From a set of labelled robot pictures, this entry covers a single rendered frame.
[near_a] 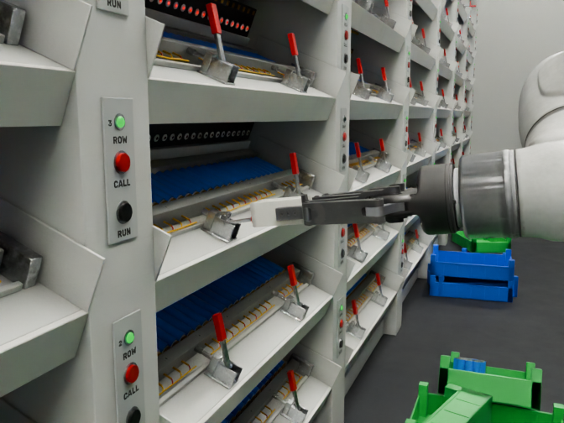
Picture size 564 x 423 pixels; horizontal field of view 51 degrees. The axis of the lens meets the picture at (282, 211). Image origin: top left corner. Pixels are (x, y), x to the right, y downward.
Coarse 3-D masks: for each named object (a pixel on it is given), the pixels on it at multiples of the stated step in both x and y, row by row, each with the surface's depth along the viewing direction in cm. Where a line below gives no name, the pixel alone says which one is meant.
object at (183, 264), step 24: (192, 144) 93; (216, 144) 100; (240, 144) 109; (264, 144) 115; (288, 168) 114; (312, 168) 112; (312, 192) 110; (336, 192) 111; (240, 216) 83; (168, 240) 55; (192, 240) 69; (216, 240) 71; (240, 240) 74; (264, 240) 82; (288, 240) 94; (168, 264) 60; (192, 264) 63; (216, 264) 69; (240, 264) 78; (168, 288) 60; (192, 288) 66
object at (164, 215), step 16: (272, 176) 100; (288, 176) 105; (208, 192) 79; (224, 192) 82; (240, 192) 87; (256, 192) 92; (160, 208) 67; (176, 208) 69; (192, 208) 73; (208, 208) 78; (160, 224) 67
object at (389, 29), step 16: (352, 0) 138; (384, 0) 154; (352, 16) 119; (368, 16) 129; (384, 16) 155; (352, 32) 165; (368, 32) 134; (384, 32) 147; (400, 32) 170; (400, 48) 170
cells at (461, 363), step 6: (456, 360) 144; (462, 360) 142; (468, 360) 142; (474, 360) 143; (456, 366) 144; (462, 366) 142; (468, 366) 141; (474, 366) 141; (480, 366) 141; (480, 372) 142
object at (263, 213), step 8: (280, 200) 68; (288, 200) 68; (296, 200) 67; (256, 208) 69; (264, 208) 69; (272, 208) 69; (256, 216) 70; (264, 216) 69; (272, 216) 69; (256, 224) 70; (264, 224) 69; (272, 224) 69; (280, 224) 69; (288, 224) 68
